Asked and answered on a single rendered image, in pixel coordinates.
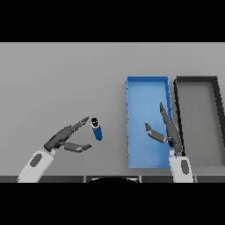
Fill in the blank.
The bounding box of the blue bin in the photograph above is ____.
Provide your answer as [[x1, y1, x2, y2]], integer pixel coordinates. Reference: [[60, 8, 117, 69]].
[[126, 75, 174, 170]]

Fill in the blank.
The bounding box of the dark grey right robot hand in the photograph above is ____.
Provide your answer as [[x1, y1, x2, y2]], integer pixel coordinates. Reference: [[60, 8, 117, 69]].
[[144, 101, 185, 155]]

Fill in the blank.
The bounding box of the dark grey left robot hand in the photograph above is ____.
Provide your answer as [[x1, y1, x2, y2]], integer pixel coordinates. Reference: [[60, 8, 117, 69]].
[[43, 115, 92, 154]]

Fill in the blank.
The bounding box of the blue pipe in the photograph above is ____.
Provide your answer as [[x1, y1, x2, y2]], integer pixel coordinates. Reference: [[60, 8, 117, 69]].
[[91, 116, 104, 142]]

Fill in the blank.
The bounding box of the dark grey bin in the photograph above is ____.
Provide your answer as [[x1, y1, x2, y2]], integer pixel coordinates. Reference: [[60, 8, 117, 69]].
[[173, 76, 225, 169]]

